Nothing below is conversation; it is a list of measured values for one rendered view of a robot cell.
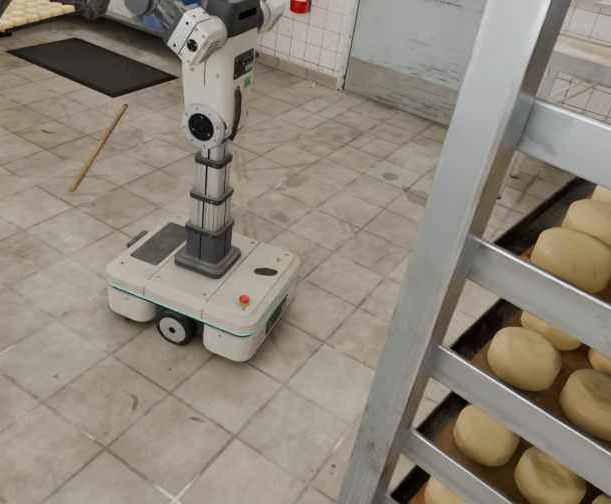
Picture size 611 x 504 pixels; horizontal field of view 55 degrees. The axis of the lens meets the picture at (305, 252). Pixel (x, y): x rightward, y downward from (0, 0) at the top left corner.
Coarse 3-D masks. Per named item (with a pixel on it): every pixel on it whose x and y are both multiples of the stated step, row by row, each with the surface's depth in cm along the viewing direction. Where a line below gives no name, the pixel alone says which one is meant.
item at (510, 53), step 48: (528, 0) 26; (480, 48) 29; (528, 48) 27; (480, 96) 30; (528, 96) 30; (480, 144) 30; (432, 192) 33; (480, 192) 32; (432, 240) 35; (480, 240) 36; (432, 288) 36; (432, 336) 38; (384, 384) 42; (384, 432) 44; (384, 480) 48
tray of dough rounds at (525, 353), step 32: (480, 320) 46; (512, 320) 49; (480, 352) 45; (512, 352) 42; (544, 352) 43; (576, 352) 46; (512, 384) 42; (544, 384) 42; (576, 384) 41; (608, 384) 41; (576, 416) 40; (608, 416) 39
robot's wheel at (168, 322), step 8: (160, 312) 228; (168, 312) 226; (160, 320) 229; (168, 320) 227; (176, 320) 225; (184, 320) 225; (192, 320) 228; (160, 328) 231; (168, 328) 229; (176, 328) 227; (184, 328) 226; (192, 328) 227; (168, 336) 232; (176, 336) 230; (184, 336) 228; (192, 336) 229; (176, 344) 233; (184, 344) 231
